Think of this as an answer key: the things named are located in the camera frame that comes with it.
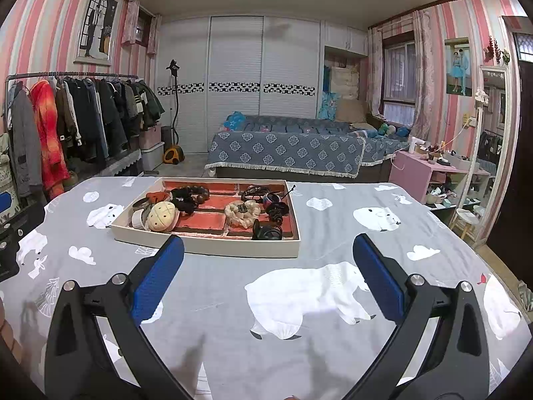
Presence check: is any black hair clip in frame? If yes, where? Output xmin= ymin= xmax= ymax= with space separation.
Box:
xmin=266 ymin=202 xmax=291 ymax=221

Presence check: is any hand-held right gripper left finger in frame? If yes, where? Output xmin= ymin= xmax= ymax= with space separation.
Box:
xmin=44 ymin=234 xmax=185 ymax=400

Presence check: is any small window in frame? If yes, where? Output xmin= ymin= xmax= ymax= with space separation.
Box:
xmin=123 ymin=0 xmax=161 ymax=55

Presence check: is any beige hair band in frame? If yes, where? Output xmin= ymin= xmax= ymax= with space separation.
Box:
xmin=131 ymin=206 xmax=151 ymax=230

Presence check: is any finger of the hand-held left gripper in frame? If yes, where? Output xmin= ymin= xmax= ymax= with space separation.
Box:
xmin=0 ymin=217 xmax=22 ymax=282

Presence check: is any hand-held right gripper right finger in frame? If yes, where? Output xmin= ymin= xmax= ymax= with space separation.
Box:
xmin=345 ymin=233 xmax=491 ymax=400

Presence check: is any cream scrunchie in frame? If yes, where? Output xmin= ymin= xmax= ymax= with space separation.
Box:
xmin=225 ymin=200 xmax=261 ymax=229

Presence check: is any standing mirror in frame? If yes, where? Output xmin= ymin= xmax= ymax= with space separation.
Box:
xmin=452 ymin=66 xmax=511 ymax=246

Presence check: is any garment steamer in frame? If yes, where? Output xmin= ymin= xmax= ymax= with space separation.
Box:
xmin=162 ymin=59 xmax=187 ymax=165

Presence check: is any pink floral curtain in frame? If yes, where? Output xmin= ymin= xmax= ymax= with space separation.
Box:
xmin=410 ymin=8 xmax=436 ymax=140
xmin=366 ymin=25 xmax=386 ymax=117

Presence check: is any blue patterned blanket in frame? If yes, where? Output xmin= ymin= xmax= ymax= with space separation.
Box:
xmin=205 ymin=130 xmax=366 ymax=178

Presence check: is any brick pattern tray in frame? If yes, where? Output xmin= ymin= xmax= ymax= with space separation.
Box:
xmin=110 ymin=177 xmax=301 ymax=259

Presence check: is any pink cabinet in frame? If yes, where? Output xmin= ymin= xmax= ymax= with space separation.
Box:
xmin=389 ymin=150 xmax=492 ymax=207

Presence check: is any white stool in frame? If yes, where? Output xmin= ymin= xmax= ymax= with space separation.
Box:
xmin=452 ymin=207 xmax=484 ymax=238

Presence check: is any bed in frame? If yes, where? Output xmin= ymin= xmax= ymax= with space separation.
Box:
xmin=206 ymin=114 xmax=411 ymax=183

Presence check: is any black cord bracelet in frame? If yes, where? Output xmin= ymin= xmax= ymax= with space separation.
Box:
xmin=242 ymin=184 xmax=271 ymax=203

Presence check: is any lace edged cloth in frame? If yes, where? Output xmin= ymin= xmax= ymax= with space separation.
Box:
xmin=100 ymin=150 xmax=144 ymax=178

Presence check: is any beige pillow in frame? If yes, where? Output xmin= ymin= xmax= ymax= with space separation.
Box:
xmin=335 ymin=99 xmax=367 ymax=125

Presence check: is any beige round plush hair clip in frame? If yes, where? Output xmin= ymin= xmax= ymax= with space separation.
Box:
xmin=148 ymin=201 xmax=181 ymax=232

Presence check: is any black claw clip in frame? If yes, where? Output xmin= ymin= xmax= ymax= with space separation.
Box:
xmin=252 ymin=220 xmax=284 ymax=241

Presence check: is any framed wall picture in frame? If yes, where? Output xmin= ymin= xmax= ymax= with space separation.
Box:
xmin=74 ymin=0 xmax=123 ymax=66

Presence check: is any orange fleece coat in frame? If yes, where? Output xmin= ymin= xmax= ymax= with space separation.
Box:
xmin=30 ymin=80 xmax=71 ymax=198

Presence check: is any white wardrobe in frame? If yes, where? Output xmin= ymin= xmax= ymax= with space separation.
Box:
xmin=156 ymin=16 xmax=369 ymax=155

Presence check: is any grey bear printed sheet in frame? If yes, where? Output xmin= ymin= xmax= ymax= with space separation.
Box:
xmin=0 ymin=175 xmax=523 ymax=400

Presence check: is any wall poster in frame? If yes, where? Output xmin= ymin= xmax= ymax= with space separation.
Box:
xmin=445 ymin=37 xmax=473 ymax=97

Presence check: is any light blue hanging cloth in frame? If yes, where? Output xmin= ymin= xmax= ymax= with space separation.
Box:
xmin=318 ymin=64 xmax=342 ymax=119

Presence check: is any row of hanging clothes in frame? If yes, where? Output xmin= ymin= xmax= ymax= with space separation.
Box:
xmin=4 ymin=73 xmax=165 ymax=201

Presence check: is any plastic storage box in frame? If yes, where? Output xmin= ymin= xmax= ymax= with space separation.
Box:
xmin=139 ymin=123 xmax=165 ymax=171

